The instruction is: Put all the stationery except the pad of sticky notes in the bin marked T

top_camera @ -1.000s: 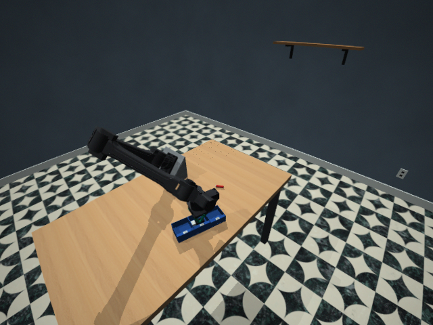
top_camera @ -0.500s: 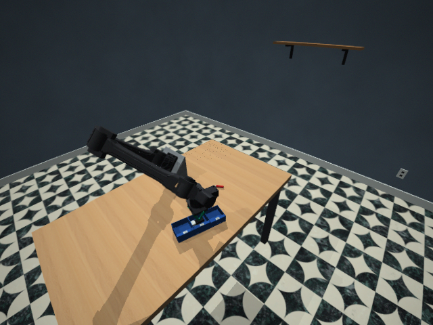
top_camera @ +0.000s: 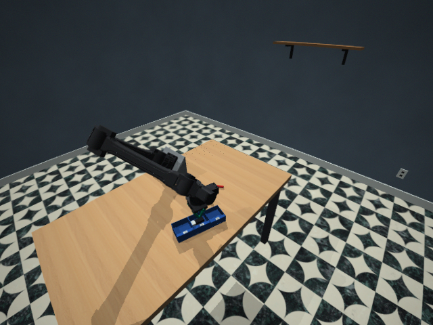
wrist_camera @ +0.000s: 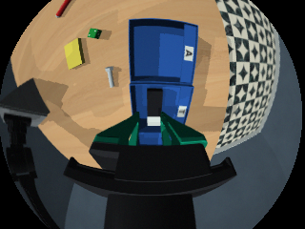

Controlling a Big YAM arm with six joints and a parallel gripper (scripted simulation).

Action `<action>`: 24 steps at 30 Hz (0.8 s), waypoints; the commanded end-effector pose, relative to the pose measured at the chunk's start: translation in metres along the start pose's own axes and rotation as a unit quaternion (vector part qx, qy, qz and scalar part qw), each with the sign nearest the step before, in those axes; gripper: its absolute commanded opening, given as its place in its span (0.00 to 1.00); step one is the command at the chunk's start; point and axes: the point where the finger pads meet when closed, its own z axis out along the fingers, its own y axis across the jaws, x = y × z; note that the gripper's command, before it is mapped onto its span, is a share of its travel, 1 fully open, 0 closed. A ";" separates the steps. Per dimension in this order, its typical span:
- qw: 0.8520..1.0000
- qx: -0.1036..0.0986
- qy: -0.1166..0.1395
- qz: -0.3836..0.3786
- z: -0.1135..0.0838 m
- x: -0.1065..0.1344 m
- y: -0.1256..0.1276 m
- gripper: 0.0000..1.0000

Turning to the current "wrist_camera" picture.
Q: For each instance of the yellow sticky note pad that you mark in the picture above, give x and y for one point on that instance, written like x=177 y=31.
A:
x=74 y=53

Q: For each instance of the grey metal bolt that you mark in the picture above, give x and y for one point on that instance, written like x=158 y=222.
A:
x=109 y=70

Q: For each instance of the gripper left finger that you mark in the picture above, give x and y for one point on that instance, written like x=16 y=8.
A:
x=121 y=132

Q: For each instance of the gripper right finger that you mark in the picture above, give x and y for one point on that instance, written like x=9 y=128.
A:
x=180 y=133

